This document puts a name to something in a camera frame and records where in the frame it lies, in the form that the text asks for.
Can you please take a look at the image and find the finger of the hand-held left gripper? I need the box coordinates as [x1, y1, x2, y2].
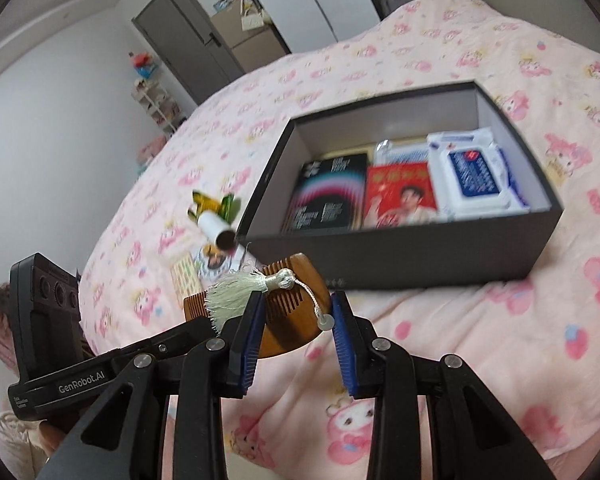
[115, 318, 217, 361]

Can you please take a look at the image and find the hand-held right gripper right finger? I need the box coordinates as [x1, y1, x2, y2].
[330, 290, 556, 480]

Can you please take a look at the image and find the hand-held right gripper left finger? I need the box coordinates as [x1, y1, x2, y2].
[37, 290, 266, 480]

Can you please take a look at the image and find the wooden comb with tassel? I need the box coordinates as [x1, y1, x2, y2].
[182, 252, 333, 361]

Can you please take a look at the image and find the black cardboard box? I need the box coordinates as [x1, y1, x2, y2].
[235, 79, 565, 291]

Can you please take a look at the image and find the black printed box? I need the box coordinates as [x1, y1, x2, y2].
[281, 152, 370, 233]

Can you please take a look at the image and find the red photo card packet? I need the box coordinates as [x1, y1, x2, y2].
[361, 161, 440, 230]

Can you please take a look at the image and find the white wet wipes pack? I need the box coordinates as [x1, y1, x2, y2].
[426, 129, 531, 221]

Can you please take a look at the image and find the person's left forearm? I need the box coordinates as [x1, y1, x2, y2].
[0, 410, 48, 480]

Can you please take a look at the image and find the person's left hand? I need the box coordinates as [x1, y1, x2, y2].
[39, 417, 72, 453]

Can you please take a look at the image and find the yellow grid card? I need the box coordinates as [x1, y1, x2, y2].
[170, 255, 203, 306]

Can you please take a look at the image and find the round sticker pack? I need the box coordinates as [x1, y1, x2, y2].
[192, 245, 241, 283]

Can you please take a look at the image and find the white paper roll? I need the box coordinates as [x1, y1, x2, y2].
[197, 211, 238, 252]

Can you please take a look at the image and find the green snack wrapper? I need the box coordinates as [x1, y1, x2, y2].
[187, 190, 242, 221]

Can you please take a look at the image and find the pink printed blanket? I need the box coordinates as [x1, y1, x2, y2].
[77, 0, 600, 480]

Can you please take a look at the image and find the pink plush toy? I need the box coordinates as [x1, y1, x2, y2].
[137, 135, 168, 171]

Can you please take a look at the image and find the white shelf rack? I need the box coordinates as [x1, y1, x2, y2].
[131, 80, 188, 136]

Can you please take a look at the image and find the red plush toy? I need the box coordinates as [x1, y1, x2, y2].
[130, 51, 158, 81]

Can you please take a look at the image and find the grey door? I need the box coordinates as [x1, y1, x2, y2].
[132, 0, 246, 106]

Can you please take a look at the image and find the beige cabinet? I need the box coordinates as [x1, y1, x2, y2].
[210, 0, 291, 73]

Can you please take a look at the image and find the white handbag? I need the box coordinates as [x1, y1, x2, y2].
[240, 0, 266, 31]

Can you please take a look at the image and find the white wardrobe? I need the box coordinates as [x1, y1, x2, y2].
[230, 0, 381, 53]

